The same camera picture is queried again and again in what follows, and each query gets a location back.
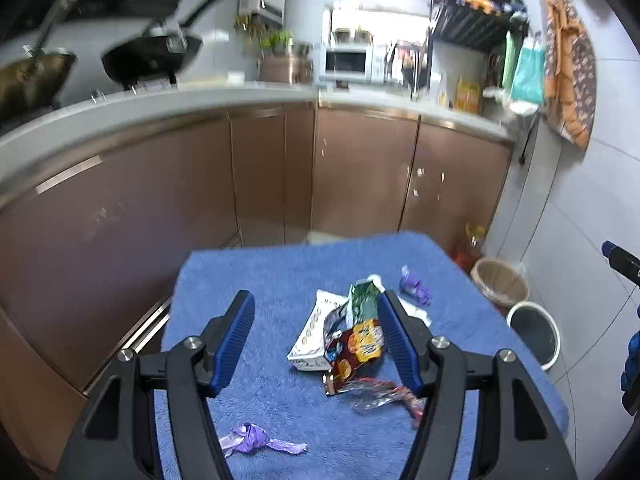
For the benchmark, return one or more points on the orange red snack packet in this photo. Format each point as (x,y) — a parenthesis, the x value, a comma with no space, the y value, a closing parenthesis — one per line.
(360,342)

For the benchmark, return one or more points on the filled white plastic bag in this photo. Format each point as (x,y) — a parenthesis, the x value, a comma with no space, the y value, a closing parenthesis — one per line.
(520,106)

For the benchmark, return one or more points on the teal bag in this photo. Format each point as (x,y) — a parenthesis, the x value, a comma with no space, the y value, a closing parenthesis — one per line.
(529,72)

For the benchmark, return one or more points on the cooking oil bottle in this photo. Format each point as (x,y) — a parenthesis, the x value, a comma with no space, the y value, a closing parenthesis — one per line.
(472,240)

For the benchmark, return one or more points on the orange patterned apron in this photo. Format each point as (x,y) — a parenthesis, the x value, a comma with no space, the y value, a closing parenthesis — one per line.
(570,70)

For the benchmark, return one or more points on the purple plastic wrapper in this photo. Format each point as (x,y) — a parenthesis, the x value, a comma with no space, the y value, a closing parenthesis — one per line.
(252,437)
(417,290)

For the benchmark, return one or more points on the green cloth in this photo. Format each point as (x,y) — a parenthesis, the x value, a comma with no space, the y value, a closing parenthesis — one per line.
(510,60)

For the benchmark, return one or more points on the steel faucet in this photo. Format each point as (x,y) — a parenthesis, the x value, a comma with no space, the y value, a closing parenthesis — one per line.
(416,77)

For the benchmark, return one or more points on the green snack wrapper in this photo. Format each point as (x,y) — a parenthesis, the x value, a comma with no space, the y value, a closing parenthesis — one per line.
(364,302)

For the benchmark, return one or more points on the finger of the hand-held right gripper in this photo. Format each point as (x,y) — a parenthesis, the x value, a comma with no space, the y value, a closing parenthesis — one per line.
(625,262)

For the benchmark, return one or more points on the steel lidded pot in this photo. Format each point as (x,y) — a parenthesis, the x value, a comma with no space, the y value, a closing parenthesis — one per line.
(352,36)

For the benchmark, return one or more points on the green plant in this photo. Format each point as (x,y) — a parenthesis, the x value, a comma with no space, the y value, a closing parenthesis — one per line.
(272,40)

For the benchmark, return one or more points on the white microwave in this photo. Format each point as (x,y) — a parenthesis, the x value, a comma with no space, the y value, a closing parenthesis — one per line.
(345,62)

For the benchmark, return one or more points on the brown kitchen cabinet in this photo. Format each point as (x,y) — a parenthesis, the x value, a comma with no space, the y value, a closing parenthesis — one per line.
(350,175)

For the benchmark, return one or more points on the blue fluffy mat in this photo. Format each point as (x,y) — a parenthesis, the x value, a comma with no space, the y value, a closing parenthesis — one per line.
(280,270)

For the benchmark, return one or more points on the white snack packet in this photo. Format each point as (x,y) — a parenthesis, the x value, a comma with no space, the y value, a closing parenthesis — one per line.
(312,337)

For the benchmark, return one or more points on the woven wastebasket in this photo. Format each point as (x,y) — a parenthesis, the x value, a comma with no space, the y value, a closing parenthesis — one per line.
(492,280)

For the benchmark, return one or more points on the black dish rack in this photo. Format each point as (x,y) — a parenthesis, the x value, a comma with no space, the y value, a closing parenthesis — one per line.
(475,22)

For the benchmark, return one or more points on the clear red plastic wrapper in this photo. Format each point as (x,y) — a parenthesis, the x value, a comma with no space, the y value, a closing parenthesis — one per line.
(380,392)

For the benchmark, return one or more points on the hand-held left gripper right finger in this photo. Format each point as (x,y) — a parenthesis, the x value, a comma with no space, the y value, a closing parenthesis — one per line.
(397,345)

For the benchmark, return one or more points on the white trash bin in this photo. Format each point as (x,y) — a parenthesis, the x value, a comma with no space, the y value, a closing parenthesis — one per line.
(532,332)

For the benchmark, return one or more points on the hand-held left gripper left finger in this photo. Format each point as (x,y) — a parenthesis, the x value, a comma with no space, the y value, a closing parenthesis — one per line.
(232,345)

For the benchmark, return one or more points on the black wok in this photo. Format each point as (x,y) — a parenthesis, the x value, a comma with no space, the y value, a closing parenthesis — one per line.
(150,57)

